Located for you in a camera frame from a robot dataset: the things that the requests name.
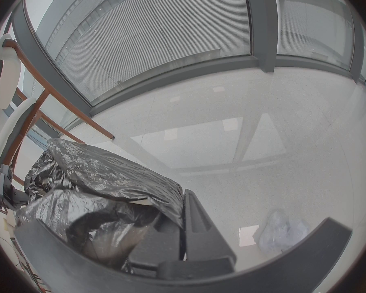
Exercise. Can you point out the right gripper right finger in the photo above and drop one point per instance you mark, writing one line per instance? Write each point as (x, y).
(201, 243)

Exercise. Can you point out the black plastic bag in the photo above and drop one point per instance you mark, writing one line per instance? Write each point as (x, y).
(109, 175)

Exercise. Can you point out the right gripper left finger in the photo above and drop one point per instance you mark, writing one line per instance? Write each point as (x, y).
(161, 246)

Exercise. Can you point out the white paper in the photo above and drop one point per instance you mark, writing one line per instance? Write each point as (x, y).
(280, 230)

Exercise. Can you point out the white cushioned wooden chair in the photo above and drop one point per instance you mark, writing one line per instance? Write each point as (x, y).
(9, 78)

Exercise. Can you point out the window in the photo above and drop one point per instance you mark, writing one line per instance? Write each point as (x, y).
(158, 26)

